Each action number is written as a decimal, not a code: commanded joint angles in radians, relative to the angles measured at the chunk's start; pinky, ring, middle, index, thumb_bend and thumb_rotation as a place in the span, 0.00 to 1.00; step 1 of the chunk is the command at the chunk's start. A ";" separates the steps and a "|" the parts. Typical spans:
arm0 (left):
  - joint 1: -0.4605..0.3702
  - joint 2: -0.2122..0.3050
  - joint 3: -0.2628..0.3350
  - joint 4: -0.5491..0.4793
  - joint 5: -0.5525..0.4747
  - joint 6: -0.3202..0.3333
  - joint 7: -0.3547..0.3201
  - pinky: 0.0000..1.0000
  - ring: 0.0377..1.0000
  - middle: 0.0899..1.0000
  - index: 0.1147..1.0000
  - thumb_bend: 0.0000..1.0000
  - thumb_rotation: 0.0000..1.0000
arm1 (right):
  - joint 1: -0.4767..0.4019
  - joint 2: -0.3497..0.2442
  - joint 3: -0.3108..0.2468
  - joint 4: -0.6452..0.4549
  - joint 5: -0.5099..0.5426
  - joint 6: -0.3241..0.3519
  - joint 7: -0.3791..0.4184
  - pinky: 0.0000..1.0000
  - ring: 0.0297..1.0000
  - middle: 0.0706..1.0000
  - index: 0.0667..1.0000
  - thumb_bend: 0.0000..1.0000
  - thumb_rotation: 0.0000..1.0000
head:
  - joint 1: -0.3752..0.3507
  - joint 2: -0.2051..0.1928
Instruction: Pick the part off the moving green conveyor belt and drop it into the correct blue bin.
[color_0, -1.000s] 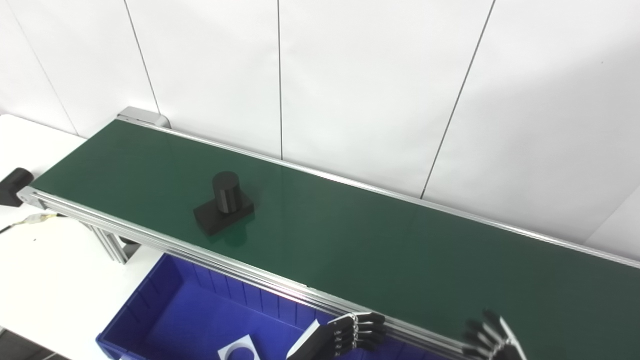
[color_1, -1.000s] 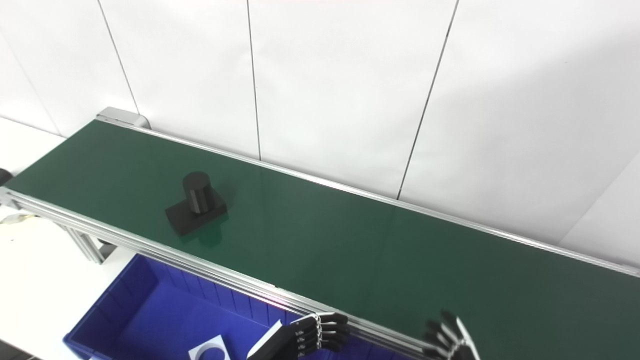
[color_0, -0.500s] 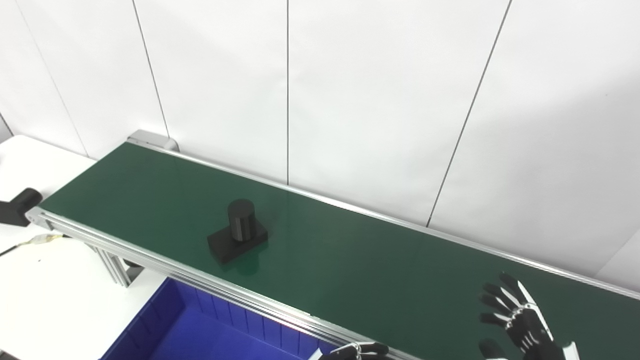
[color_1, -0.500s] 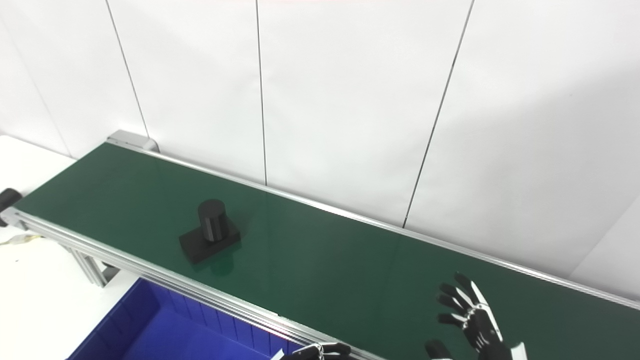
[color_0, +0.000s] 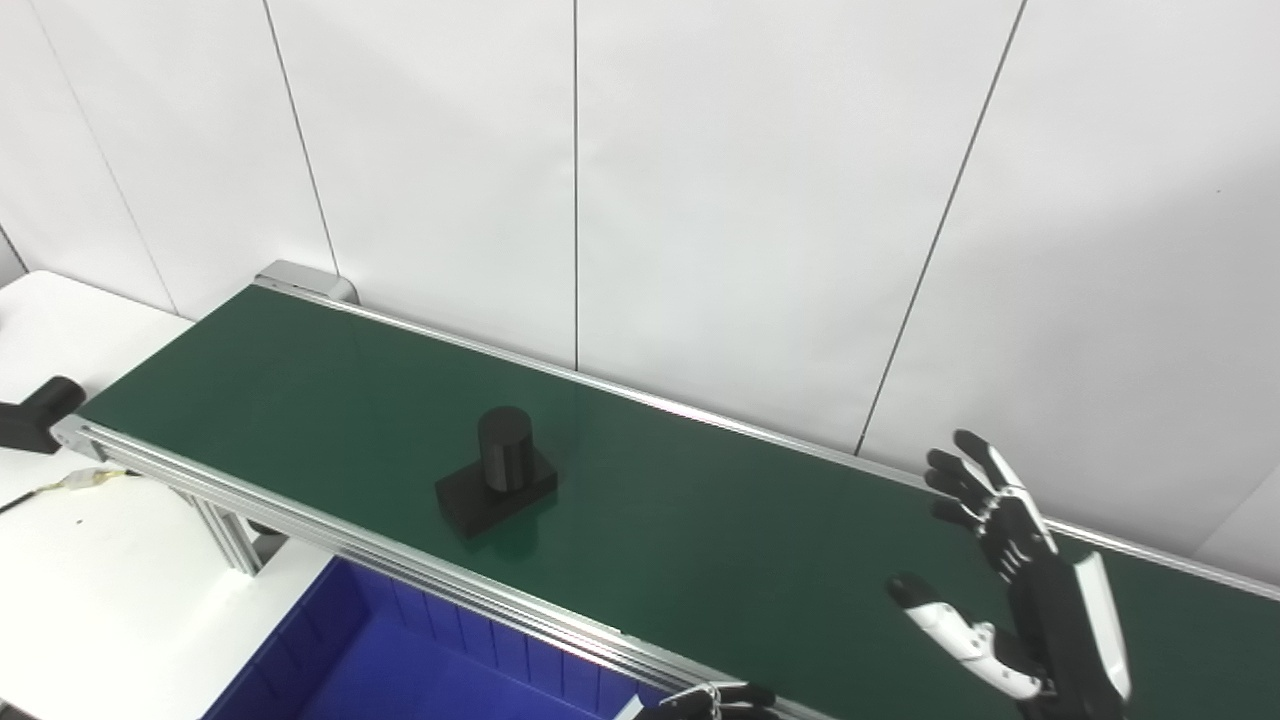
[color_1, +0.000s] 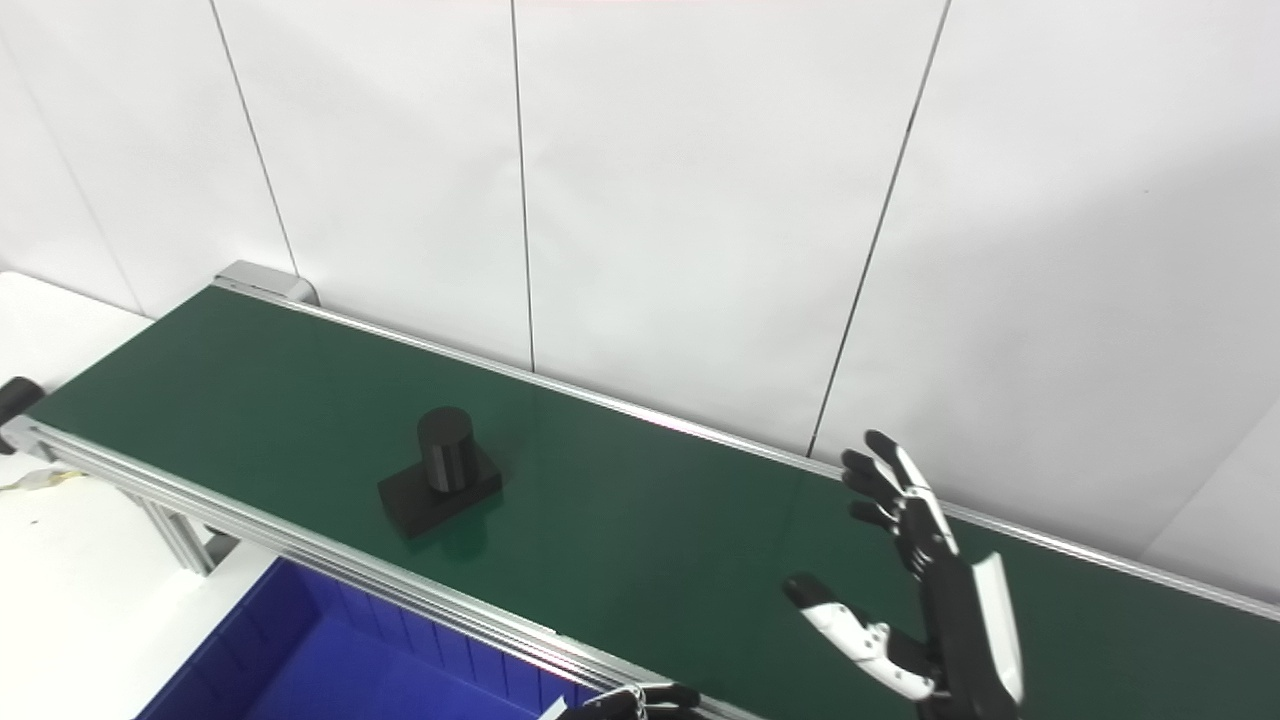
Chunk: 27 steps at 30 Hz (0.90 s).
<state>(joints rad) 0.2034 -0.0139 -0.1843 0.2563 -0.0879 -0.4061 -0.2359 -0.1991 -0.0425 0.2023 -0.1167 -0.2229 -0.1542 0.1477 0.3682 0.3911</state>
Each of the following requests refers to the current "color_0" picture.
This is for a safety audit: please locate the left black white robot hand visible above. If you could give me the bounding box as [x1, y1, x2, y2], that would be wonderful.
[615, 683, 779, 720]

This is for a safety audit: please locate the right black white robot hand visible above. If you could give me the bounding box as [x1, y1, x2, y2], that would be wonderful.
[887, 430, 1133, 720]

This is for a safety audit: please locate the black part with cylinder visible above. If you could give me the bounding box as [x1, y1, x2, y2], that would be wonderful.
[435, 406, 559, 541]
[0, 376, 87, 456]

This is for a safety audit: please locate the blue plastic bin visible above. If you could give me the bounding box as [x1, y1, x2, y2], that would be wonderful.
[200, 555, 671, 720]

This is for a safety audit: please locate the green conveyor belt aluminium frame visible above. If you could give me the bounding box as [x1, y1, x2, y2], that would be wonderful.
[50, 260, 1280, 720]

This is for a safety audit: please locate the thin cable with yellow connector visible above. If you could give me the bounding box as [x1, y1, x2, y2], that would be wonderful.
[0, 466, 143, 517]

